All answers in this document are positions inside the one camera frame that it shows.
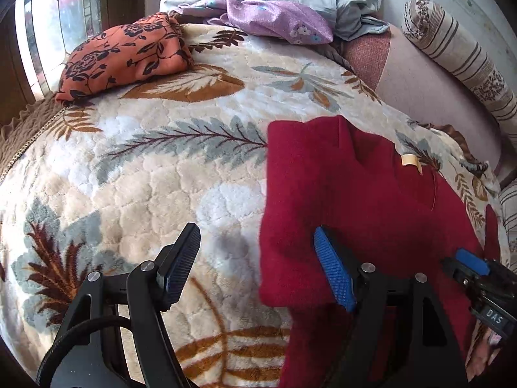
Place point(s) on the cream leaf-pattern blanket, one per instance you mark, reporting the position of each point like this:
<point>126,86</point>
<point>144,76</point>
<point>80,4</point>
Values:
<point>103,184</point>

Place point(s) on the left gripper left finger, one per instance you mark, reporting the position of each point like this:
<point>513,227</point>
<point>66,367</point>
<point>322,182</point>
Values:
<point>113,334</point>

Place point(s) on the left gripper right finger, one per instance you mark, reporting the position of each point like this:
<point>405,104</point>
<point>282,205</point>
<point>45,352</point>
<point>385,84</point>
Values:
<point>401,335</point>

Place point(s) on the window with stained glass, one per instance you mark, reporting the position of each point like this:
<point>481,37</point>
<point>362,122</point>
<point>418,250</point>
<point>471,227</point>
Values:
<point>38,36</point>

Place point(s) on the pink quilted mattress cover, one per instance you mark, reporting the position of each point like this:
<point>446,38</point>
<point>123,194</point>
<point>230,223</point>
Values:
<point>404,77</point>

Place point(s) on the orange floral cloth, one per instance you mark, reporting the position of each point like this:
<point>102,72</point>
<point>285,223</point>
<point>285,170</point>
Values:
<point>123,55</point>

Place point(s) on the purple floral cloth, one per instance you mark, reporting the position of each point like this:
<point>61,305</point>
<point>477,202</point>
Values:
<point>298,24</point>

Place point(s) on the person's right hand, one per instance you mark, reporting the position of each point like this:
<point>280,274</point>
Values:
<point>484,347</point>

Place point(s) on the striped floral quilt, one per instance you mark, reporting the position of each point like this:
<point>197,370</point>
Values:
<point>444,40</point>

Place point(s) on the dark red knit shirt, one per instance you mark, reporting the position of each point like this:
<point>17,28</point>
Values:
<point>404,220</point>

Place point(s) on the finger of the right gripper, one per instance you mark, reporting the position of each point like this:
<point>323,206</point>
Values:
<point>461,274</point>
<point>472,262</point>

